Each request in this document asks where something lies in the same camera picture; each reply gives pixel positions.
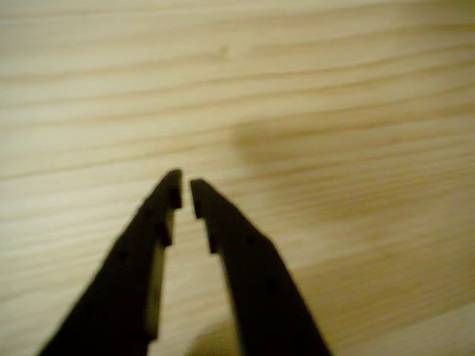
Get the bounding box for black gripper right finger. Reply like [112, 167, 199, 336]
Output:
[189, 178, 334, 356]

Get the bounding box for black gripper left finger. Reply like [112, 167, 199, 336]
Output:
[36, 168, 184, 356]

